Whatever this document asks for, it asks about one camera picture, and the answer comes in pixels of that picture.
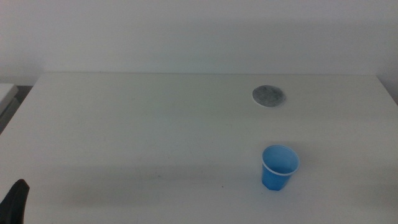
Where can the blue plastic cup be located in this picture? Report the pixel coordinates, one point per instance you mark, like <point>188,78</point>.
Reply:
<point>275,179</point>

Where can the white side cabinet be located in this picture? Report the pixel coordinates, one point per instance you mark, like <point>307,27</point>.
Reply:
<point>5,93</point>

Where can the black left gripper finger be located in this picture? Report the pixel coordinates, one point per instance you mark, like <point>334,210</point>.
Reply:
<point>14,205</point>

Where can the round grey cup mat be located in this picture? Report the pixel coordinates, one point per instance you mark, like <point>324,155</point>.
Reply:
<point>268,96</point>

